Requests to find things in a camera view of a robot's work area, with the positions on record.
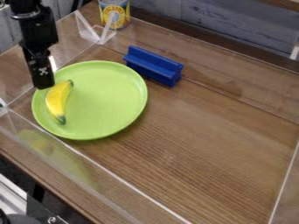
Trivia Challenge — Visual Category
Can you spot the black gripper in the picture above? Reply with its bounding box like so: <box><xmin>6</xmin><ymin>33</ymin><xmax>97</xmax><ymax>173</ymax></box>
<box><xmin>10</xmin><ymin>5</ymin><xmax>58</xmax><ymax>89</ymax></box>

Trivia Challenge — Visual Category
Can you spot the yellow toy banana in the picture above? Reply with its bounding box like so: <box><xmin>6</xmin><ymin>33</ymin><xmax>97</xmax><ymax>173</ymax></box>
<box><xmin>45</xmin><ymin>80</ymin><xmax>73</xmax><ymax>125</ymax></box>

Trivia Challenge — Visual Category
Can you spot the green round plate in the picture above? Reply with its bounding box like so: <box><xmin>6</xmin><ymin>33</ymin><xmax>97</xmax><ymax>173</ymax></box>
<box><xmin>31</xmin><ymin>60</ymin><xmax>148</xmax><ymax>140</ymax></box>

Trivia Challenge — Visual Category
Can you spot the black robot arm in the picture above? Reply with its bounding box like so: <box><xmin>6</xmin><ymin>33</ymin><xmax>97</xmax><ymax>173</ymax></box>
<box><xmin>6</xmin><ymin>0</ymin><xmax>58</xmax><ymax>89</ymax></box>

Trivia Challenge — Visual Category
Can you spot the yellow labelled tin can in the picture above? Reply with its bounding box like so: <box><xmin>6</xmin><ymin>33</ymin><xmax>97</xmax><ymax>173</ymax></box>
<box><xmin>97</xmin><ymin>0</ymin><xmax>130</xmax><ymax>30</ymax></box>

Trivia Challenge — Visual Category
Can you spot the blue plastic block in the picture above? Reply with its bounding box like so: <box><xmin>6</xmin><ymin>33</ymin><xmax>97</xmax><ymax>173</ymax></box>
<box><xmin>124</xmin><ymin>45</ymin><xmax>182</xmax><ymax>87</ymax></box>

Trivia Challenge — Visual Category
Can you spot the clear acrylic corner bracket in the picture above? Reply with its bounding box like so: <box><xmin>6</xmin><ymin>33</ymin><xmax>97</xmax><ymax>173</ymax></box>
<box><xmin>74</xmin><ymin>10</ymin><xmax>117</xmax><ymax>46</ymax></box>

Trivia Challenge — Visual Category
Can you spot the clear acrylic enclosure wall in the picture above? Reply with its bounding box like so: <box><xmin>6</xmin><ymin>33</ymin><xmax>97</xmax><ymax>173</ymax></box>
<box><xmin>0</xmin><ymin>4</ymin><xmax>299</xmax><ymax>224</ymax></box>

